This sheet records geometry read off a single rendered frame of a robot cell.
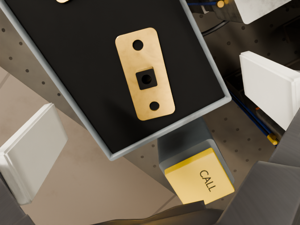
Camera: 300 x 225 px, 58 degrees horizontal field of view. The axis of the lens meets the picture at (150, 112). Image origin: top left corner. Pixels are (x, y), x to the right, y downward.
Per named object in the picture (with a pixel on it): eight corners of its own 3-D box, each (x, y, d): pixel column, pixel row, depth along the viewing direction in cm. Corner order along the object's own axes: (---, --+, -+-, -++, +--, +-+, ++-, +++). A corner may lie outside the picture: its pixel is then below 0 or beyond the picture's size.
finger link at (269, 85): (292, 80, 11) (310, 76, 11) (238, 53, 18) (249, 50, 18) (297, 143, 12) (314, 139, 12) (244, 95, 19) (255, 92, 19)
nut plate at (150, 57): (175, 111, 27) (177, 116, 26) (139, 120, 27) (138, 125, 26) (155, 25, 24) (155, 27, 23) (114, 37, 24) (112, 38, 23)
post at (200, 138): (187, 84, 73) (239, 183, 33) (162, 97, 75) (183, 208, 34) (174, 60, 71) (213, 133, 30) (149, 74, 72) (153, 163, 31)
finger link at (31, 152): (31, 204, 13) (17, 207, 13) (69, 139, 20) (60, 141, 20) (4, 152, 12) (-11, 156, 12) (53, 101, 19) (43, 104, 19)
